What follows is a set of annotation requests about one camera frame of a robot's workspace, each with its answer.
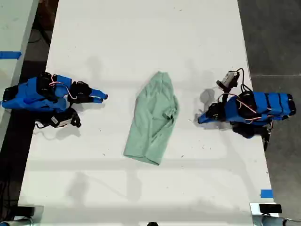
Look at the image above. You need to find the pale green T-shirt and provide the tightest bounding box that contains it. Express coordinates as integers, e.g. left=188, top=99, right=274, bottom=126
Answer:
left=123, top=71, right=181, bottom=166

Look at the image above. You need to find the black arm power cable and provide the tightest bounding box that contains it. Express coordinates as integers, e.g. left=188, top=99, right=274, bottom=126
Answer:
left=262, top=121, right=274, bottom=152

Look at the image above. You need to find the black camera cable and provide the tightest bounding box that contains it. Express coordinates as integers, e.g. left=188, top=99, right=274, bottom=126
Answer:
left=236, top=67, right=251, bottom=93
left=34, top=120, right=54, bottom=129

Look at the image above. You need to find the black floor cable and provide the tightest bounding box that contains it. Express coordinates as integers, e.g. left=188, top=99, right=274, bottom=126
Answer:
left=28, top=27, right=53, bottom=45

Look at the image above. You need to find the long blue tape strip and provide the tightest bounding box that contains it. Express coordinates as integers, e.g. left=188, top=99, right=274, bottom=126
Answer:
left=0, top=51, right=23, bottom=60

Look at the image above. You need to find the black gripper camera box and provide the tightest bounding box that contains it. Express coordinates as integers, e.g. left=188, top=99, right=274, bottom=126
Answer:
left=49, top=110, right=82, bottom=129

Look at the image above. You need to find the grey gripper camera box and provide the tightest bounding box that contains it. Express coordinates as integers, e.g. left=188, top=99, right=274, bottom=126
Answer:
left=216, top=70, right=241, bottom=89

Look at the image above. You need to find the grey metal tube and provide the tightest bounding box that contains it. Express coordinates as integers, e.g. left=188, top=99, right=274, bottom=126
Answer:
left=6, top=217, right=36, bottom=226
left=252, top=215, right=290, bottom=226

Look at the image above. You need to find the small black box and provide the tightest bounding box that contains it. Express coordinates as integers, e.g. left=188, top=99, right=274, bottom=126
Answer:
left=259, top=203, right=283, bottom=214
left=17, top=205, right=36, bottom=216

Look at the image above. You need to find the short blue tape strip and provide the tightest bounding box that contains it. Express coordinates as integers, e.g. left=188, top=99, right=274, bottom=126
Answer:
left=260, top=189, right=274, bottom=199

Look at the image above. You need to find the black camera stalk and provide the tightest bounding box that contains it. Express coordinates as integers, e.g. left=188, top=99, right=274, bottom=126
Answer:
left=220, top=86, right=231, bottom=102

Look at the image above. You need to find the white metal bracket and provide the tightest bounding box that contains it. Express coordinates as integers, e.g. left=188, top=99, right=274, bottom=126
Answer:
left=249, top=202, right=283, bottom=217

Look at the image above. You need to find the pale side table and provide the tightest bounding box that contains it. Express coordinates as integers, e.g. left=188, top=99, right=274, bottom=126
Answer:
left=0, top=0, right=40, bottom=151

